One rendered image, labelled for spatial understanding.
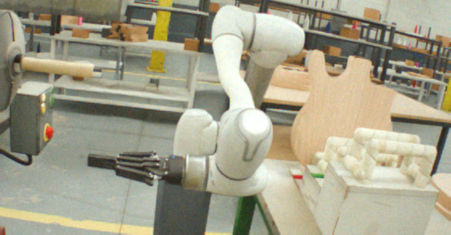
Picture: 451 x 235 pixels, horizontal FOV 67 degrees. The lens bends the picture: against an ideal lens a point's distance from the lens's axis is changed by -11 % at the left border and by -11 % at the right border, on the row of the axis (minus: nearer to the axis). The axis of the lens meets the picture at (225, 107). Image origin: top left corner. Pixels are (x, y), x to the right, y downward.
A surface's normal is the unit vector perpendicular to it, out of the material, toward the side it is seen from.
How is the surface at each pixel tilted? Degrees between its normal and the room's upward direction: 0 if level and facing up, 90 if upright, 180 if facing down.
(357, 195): 90
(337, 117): 90
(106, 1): 90
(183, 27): 90
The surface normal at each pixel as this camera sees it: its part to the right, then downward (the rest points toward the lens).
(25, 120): 0.13, 0.27
